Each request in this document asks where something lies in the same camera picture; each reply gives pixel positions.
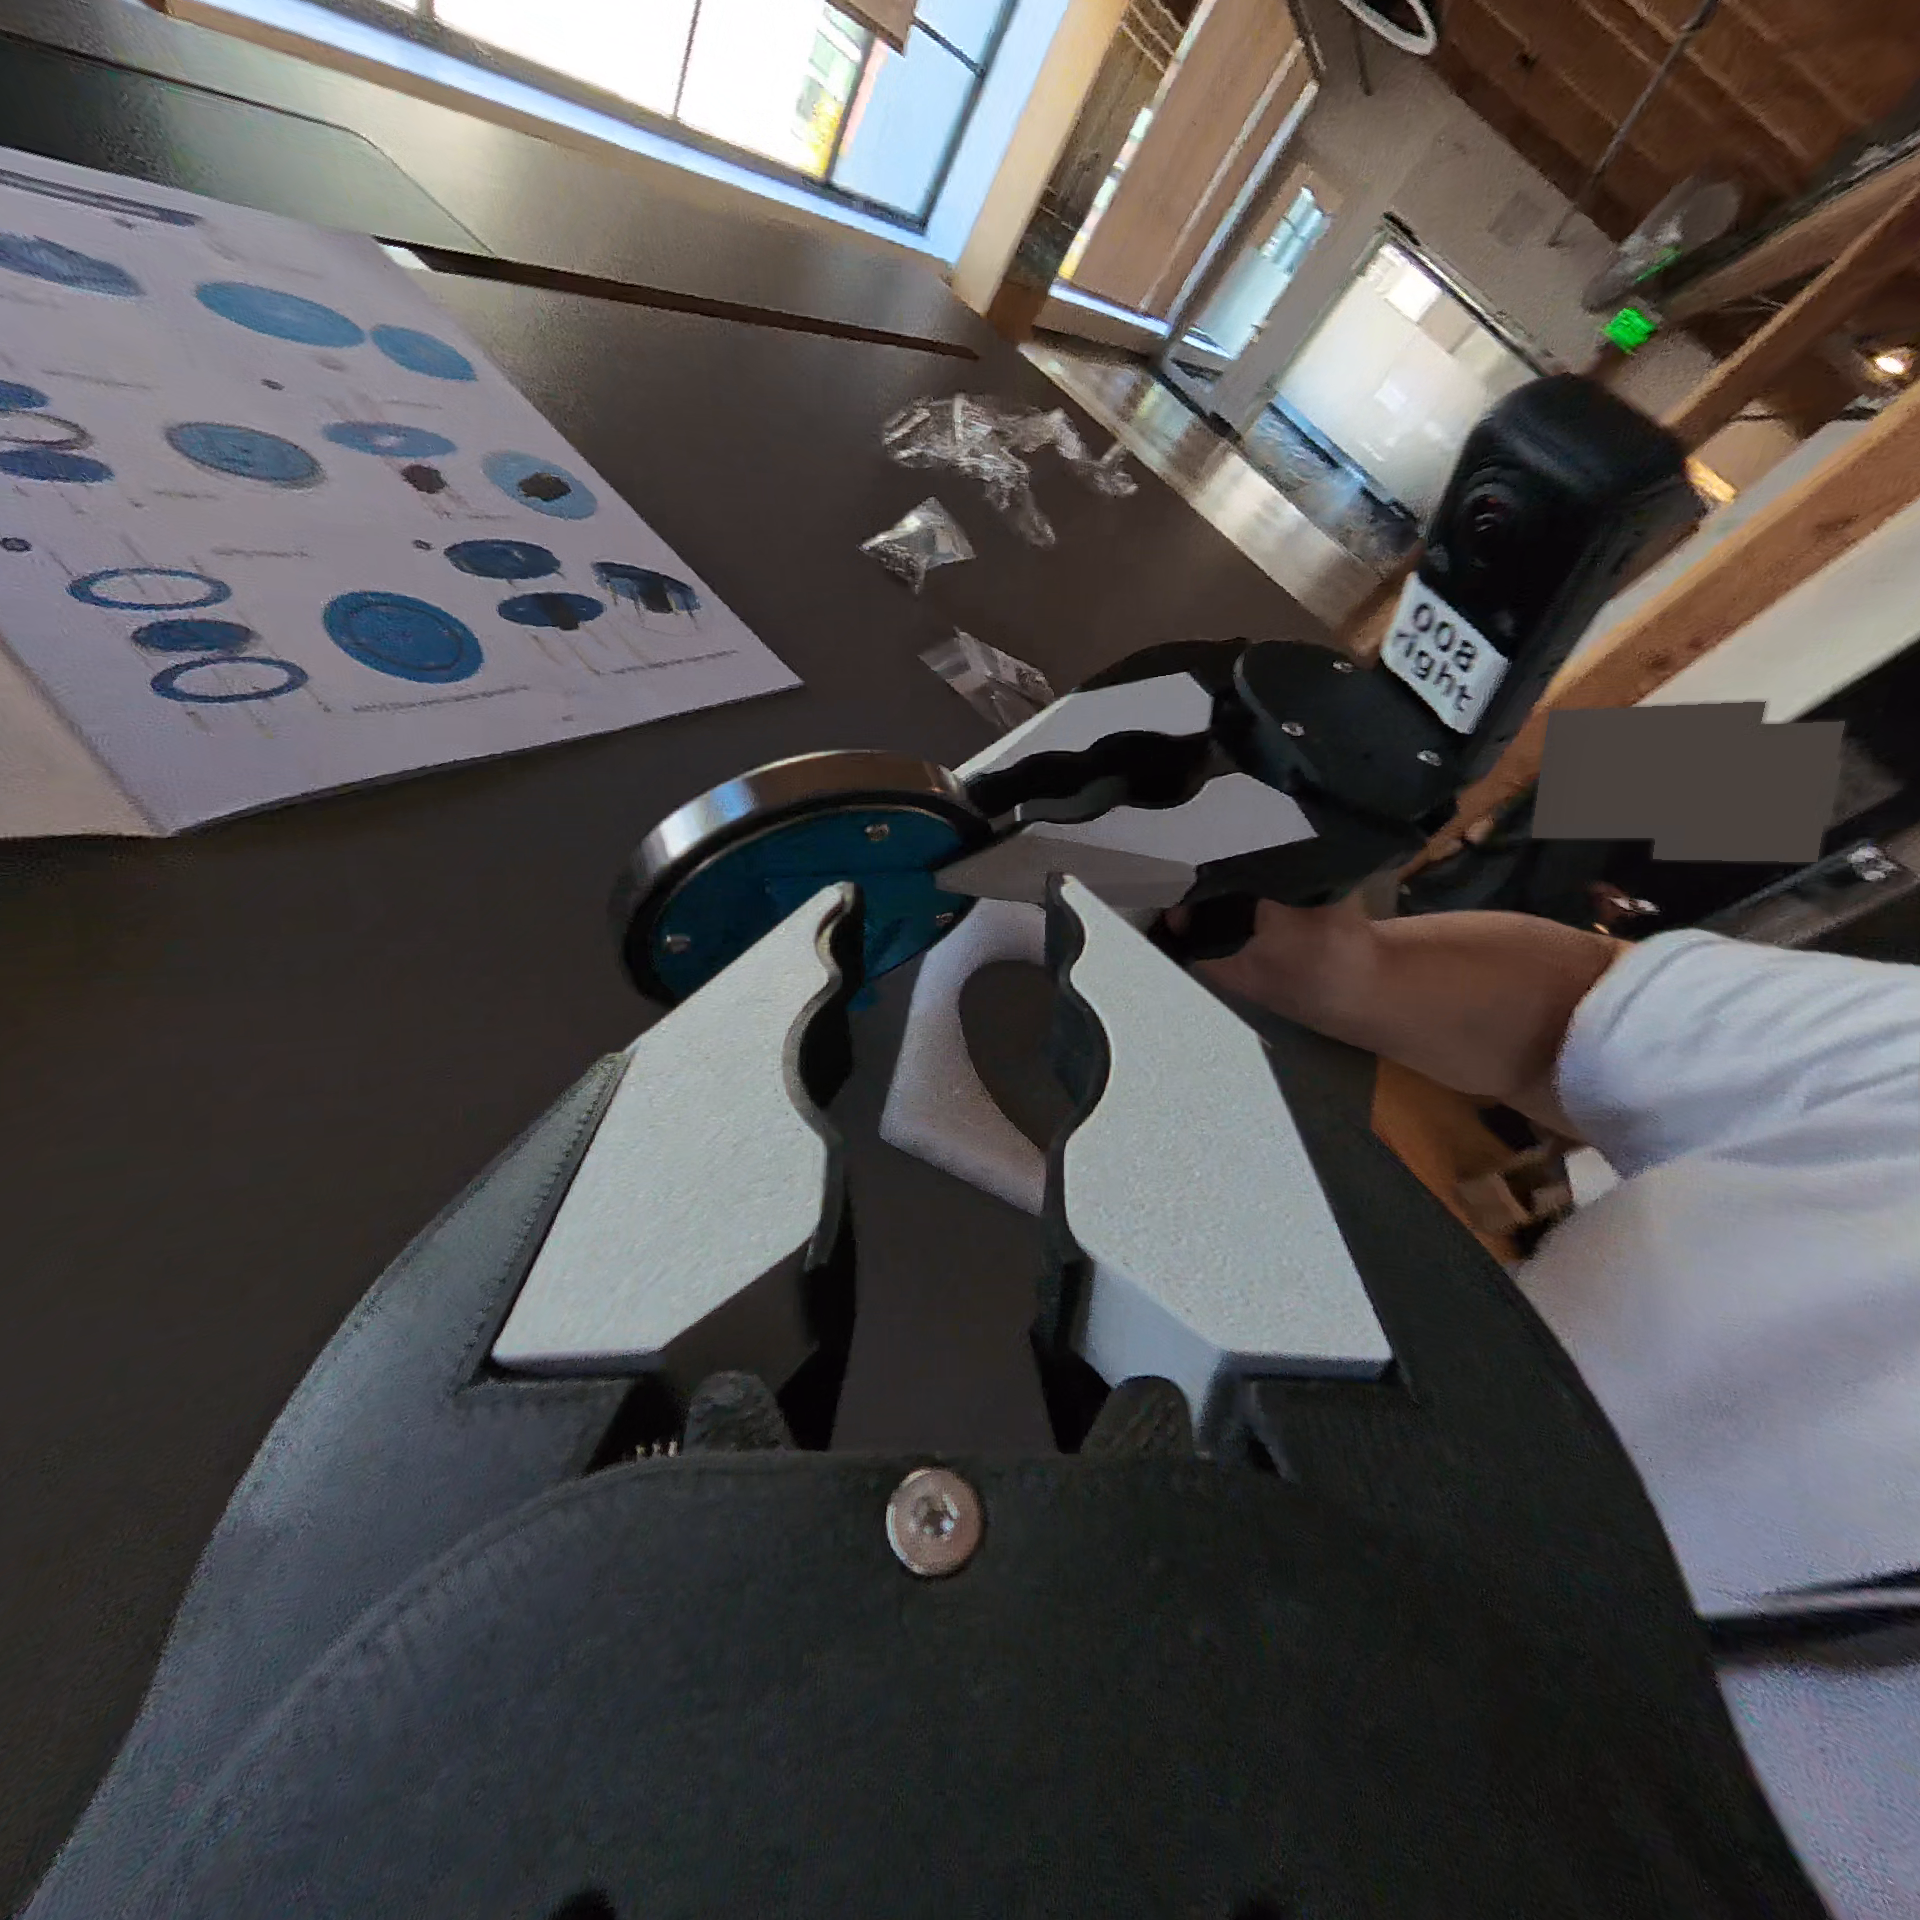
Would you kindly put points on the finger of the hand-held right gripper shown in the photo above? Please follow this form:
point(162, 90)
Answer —
point(1186, 849)
point(1119, 720)

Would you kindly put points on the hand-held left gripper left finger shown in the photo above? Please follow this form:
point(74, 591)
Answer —
point(676, 1170)

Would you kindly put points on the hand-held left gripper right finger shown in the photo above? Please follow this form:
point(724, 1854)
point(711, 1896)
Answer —
point(1214, 1201)

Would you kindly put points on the blue round disc with bearing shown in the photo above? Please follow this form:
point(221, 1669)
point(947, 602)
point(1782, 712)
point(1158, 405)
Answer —
point(751, 901)

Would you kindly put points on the person's right forearm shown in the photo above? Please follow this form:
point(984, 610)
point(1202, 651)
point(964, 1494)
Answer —
point(1500, 990)

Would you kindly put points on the dark desk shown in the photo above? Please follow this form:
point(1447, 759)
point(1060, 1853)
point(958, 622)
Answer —
point(300, 1050)

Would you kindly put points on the person's right hand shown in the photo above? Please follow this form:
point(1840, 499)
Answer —
point(1319, 975)

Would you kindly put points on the small clear parts bag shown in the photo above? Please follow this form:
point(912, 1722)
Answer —
point(984, 674)

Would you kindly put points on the small bag of screws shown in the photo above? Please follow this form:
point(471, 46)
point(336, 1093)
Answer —
point(916, 542)

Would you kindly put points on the white foam pad with hole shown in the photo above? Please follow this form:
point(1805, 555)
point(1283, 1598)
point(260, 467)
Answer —
point(946, 1110)

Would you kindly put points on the crumpled clear plastic bag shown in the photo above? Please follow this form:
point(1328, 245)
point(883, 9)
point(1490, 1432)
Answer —
point(990, 450)

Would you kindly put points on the green exit sign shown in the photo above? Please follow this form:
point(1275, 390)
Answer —
point(1636, 326)

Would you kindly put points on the person's white shirt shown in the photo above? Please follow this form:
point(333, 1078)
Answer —
point(1771, 1424)

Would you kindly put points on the large window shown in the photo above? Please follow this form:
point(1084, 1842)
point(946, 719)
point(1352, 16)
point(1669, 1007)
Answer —
point(599, 59)

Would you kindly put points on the printed instruction manual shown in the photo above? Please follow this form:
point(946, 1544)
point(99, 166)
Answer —
point(224, 375)

